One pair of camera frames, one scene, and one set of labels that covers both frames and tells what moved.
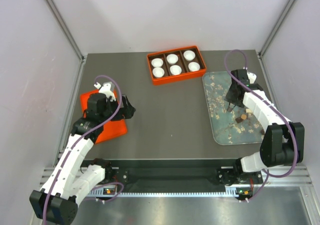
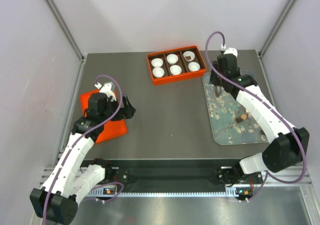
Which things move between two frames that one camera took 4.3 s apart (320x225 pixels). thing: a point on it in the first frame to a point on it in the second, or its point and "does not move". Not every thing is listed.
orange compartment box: x=174 y=64 does not move
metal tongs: x=229 y=108 to x=217 y=94
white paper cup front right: x=194 y=66 does not move
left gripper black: x=126 y=112 does not move
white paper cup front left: x=158 y=72 does not move
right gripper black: x=229 y=97 to x=213 y=79
